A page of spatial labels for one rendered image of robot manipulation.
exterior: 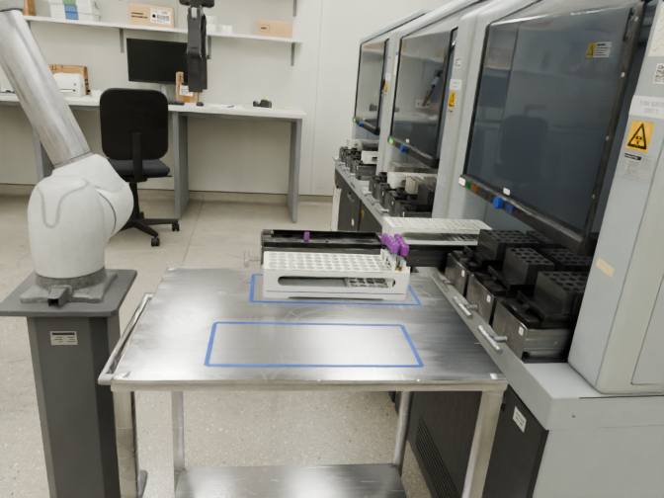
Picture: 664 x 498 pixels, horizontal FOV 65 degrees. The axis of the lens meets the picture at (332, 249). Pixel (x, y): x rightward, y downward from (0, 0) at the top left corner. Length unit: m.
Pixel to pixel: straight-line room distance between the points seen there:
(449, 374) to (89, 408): 0.96
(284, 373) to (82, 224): 0.68
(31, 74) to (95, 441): 0.93
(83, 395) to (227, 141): 3.70
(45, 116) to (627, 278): 1.34
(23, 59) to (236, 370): 1.00
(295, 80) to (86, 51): 1.75
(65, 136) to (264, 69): 3.49
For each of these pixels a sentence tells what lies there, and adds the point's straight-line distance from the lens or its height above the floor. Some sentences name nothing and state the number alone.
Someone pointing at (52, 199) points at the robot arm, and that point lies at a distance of 1.33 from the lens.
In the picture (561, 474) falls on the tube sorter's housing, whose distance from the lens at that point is 1.18.
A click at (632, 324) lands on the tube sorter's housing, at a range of 1.05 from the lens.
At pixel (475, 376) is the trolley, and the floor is 0.82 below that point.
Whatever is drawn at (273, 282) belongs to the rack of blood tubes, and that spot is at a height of 0.85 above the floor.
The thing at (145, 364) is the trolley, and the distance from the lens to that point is 0.86.
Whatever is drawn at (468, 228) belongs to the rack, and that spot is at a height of 0.86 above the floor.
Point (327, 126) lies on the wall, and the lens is 4.95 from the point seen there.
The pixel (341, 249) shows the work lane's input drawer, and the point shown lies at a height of 0.80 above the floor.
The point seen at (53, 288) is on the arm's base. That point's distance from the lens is 1.37.
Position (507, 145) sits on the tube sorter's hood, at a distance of 1.37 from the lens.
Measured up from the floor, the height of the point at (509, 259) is 0.86.
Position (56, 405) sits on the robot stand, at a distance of 1.52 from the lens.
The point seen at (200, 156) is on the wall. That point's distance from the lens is 4.96.
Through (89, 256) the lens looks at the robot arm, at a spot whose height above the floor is 0.80.
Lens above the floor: 1.26
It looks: 19 degrees down
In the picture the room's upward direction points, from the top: 4 degrees clockwise
